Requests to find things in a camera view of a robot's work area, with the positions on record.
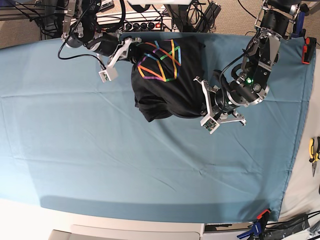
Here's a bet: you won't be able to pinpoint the black plastic bag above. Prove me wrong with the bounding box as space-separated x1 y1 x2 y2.
262 210 320 240

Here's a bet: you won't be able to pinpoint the blue clamp top right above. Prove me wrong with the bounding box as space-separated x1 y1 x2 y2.
290 3 309 39

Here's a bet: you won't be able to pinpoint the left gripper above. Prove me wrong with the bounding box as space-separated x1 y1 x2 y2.
193 76 247 126

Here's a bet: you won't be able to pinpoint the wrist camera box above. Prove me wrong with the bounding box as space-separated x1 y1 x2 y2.
200 114 220 134
98 67 118 83

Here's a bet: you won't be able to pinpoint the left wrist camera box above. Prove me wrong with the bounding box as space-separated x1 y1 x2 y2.
200 114 220 134

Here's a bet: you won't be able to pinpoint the orange blue clamp bottom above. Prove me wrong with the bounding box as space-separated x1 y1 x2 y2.
236 208 271 240

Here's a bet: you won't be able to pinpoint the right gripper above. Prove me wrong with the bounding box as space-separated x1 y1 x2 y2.
89 31 143 70

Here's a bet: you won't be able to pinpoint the orange black clamp top right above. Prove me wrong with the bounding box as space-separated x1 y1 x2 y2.
301 37 317 65

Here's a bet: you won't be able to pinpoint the black T-shirt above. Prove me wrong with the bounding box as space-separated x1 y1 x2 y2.
131 36 206 122

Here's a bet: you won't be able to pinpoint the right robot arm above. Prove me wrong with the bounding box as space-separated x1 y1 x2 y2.
57 0 143 71

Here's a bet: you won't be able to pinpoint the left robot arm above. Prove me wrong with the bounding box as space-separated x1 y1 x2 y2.
194 0 301 134

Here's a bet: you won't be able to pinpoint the white power strip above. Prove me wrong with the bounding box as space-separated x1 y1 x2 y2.
97 15 173 32

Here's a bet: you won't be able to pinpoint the blue table cloth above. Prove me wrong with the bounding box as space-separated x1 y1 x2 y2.
0 38 316 223

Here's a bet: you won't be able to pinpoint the yellow black pliers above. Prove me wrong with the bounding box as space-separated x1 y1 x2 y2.
308 136 320 177

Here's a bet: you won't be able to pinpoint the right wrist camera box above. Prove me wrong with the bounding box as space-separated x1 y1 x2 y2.
98 67 118 83

